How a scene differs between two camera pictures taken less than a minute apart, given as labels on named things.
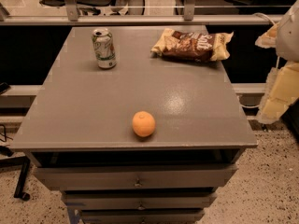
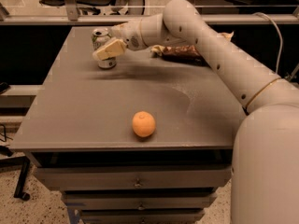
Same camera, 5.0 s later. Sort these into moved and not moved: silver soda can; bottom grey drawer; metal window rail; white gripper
Moved: white gripper
Not moved: silver soda can; metal window rail; bottom grey drawer
